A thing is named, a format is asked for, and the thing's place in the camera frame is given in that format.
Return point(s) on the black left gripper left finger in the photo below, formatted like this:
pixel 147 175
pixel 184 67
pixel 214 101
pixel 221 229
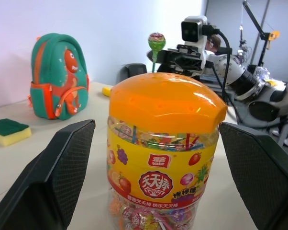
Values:
pixel 50 177

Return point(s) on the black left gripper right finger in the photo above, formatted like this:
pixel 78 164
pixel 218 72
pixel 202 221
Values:
pixel 258 172

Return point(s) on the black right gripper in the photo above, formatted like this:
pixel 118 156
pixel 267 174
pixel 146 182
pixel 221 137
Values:
pixel 187 61

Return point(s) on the green lollipop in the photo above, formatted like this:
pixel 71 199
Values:
pixel 156 40

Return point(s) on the orange plastic jar lid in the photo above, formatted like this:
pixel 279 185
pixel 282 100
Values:
pixel 163 100

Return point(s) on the clear plastic lollipop jar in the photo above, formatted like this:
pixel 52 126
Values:
pixel 158 165

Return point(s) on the black chair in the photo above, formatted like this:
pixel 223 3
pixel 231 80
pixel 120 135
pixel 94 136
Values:
pixel 134 72

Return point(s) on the person with dark hair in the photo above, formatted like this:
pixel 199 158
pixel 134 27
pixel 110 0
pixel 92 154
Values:
pixel 214 42

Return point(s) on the yellow green sponge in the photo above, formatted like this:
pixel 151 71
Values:
pixel 8 131

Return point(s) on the small yellow object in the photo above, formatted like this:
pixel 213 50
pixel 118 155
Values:
pixel 106 91

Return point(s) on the orange wrapped lollipop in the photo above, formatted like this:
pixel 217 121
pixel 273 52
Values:
pixel 114 206

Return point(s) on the pink wrapped lollipop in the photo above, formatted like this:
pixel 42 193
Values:
pixel 133 216

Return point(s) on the black stand with orange clamp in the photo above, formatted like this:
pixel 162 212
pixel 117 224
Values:
pixel 261 31

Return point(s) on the green dinosaur backpack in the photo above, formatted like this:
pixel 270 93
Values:
pixel 60 76

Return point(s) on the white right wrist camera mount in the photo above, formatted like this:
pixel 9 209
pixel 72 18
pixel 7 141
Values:
pixel 194 28

